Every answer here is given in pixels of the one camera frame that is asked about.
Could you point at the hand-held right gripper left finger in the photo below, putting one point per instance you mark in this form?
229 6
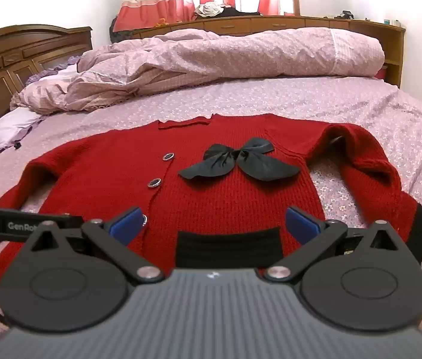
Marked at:
126 223

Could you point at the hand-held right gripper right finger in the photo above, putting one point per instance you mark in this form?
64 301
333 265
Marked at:
300 225

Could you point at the red knit cardigan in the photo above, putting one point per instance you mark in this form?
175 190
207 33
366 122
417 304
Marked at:
233 194

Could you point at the white pillow with purple ruffle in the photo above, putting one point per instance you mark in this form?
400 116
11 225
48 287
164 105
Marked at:
5 127

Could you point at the pink floral bedsheet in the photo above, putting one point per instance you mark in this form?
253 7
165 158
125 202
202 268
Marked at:
345 101

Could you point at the purple ruffled pillow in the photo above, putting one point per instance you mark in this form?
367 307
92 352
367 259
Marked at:
51 71

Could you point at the red box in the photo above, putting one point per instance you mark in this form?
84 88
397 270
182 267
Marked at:
382 72

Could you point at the pink floral duvet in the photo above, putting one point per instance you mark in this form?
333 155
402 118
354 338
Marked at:
233 56

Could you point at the small dark items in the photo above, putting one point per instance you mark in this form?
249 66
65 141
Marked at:
346 14

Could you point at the red and white curtain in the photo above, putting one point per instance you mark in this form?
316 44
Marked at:
147 3

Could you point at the black cloth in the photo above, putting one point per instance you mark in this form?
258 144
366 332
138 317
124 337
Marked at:
239 12

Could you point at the white grey cloth pile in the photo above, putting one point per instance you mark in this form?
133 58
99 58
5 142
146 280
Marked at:
209 9

